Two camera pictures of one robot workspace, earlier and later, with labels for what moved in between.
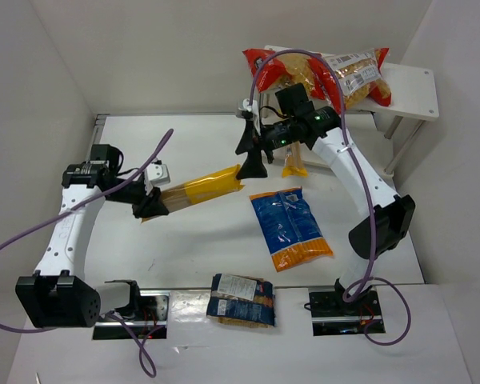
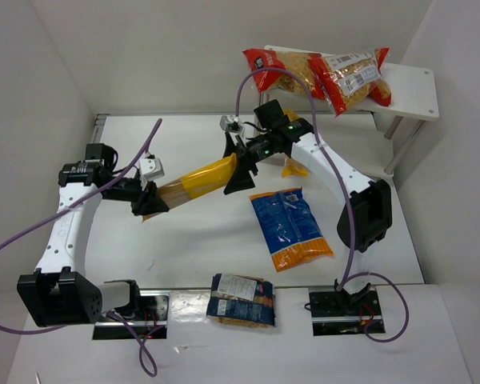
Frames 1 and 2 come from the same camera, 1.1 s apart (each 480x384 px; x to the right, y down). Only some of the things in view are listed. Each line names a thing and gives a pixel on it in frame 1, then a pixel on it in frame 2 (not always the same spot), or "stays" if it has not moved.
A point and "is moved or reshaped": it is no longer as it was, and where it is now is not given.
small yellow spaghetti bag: [294, 166] stays
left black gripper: [145, 198] stays
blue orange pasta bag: [289, 228] stays
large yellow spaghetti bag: [203, 188] is moved or reshaped
